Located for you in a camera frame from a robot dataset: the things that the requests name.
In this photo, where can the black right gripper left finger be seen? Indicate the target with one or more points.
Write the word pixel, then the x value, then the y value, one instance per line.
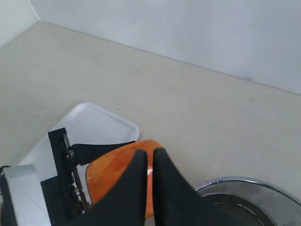
pixel 125 202

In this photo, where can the steel mesh strainer basket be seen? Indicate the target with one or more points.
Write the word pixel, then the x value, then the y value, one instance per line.
pixel 252 201

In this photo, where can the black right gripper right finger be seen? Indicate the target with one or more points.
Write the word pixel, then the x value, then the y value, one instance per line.
pixel 175 202

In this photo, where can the white rectangular plastic tray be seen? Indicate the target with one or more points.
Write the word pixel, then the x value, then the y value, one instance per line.
pixel 85 124

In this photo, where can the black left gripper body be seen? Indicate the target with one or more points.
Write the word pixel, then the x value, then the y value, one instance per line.
pixel 64 193

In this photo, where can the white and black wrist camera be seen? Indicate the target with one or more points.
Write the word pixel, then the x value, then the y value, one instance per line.
pixel 23 199

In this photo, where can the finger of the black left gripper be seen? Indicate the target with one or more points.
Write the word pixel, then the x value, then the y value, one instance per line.
pixel 86 153

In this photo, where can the orange dish soap pump bottle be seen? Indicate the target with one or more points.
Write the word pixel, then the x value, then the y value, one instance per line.
pixel 103 173

